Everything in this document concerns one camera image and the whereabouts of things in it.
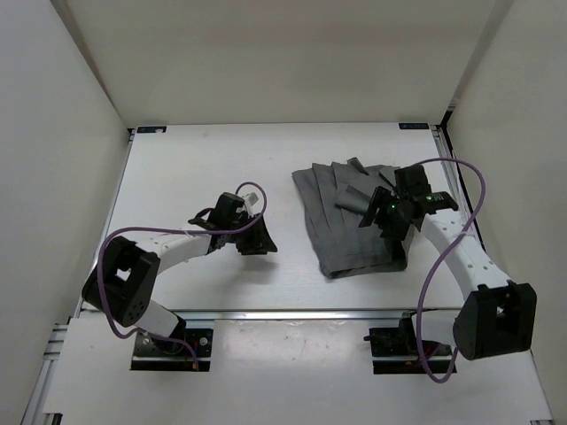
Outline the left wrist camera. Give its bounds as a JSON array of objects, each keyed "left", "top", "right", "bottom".
[{"left": 242, "top": 192, "right": 259, "bottom": 216}]

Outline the white front cover board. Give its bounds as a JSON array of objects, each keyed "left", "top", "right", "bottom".
[{"left": 44, "top": 319, "right": 551, "bottom": 424}]

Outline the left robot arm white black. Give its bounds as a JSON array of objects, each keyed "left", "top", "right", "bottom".
[{"left": 82, "top": 192, "right": 277, "bottom": 355}]

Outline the grey pleated skirt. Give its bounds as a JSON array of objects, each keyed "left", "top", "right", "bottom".
[{"left": 291, "top": 158, "right": 413, "bottom": 279}]

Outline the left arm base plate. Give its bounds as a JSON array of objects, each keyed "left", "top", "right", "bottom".
[{"left": 130, "top": 325, "right": 214, "bottom": 372}]

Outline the blue corner label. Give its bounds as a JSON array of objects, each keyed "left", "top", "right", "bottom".
[
  {"left": 399, "top": 122, "right": 430, "bottom": 130},
  {"left": 136, "top": 126, "right": 167, "bottom": 134}
]

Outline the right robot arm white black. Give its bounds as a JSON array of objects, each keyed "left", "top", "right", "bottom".
[{"left": 361, "top": 165, "right": 537, "bottom": 360}]

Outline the left blue corner label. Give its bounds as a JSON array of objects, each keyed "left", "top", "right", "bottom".
[{"left": 136, "top": 126, "right": 167, "bottom": 134}]

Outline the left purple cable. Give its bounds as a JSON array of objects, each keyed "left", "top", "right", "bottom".
[{"left": 97, "top": 181, "right": 268, "bottom": 372}]

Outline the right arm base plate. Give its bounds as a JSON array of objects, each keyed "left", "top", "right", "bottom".
[{"left": 363, "top": 328, "right": 453, "bottom": 375}]

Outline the right blue corner label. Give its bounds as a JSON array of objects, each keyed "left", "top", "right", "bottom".
[{"left": 399, "top": 122, "right": 430, "bottom": 130}]

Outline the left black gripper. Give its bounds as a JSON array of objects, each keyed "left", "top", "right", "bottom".
[{"left": 225, "top": 212, "right": 277, "bottom": 255}]

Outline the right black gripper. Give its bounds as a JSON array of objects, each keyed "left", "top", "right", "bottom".
[{"left": 359, "top": 186, "right": 412, "bottom": 241}]

